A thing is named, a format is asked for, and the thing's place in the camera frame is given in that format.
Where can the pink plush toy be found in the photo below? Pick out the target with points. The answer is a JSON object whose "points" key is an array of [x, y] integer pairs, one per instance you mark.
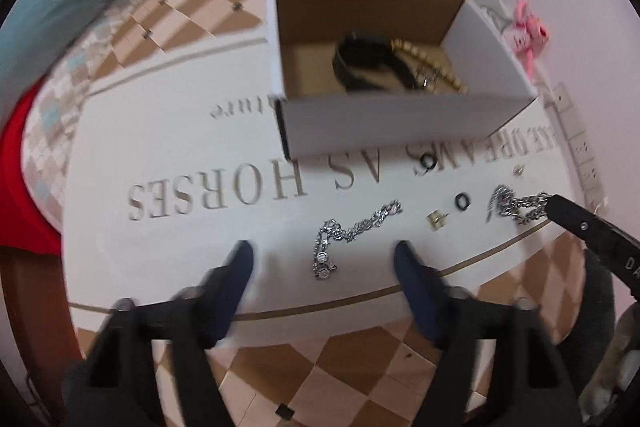
{"points": [[527, 32]]}

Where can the red cloth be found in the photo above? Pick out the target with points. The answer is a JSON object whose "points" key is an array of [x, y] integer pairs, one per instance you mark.
{"points": [[22, 187]]}

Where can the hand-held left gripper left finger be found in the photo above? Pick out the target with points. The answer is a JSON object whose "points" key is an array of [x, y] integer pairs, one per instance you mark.
{"points": [[234, 279]]}

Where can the gold square earring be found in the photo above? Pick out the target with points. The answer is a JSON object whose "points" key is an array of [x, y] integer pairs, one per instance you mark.
{"points": [[436, 219]]}

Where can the white cardboard box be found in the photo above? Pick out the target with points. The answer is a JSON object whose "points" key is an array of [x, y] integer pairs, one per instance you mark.
{"points": [[400, 127]]}

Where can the white power strip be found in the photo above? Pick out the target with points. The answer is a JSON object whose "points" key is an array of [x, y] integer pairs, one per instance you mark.
{"points": [[582, 147]]}

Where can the checkered printed tablecloth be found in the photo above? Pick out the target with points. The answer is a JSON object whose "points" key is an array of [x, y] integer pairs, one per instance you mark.
{"points": [[200, 147]]}

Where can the small silver stud earring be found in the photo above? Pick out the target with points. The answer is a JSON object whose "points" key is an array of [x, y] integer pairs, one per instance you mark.
{"points": [[519, 169]]}

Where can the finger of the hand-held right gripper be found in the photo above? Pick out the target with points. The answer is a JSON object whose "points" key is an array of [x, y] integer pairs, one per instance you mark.
{"points": [[595, 232]]}

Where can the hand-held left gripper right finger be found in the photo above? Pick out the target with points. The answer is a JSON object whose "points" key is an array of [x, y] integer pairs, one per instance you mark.
{"points": [[415, 279]]}

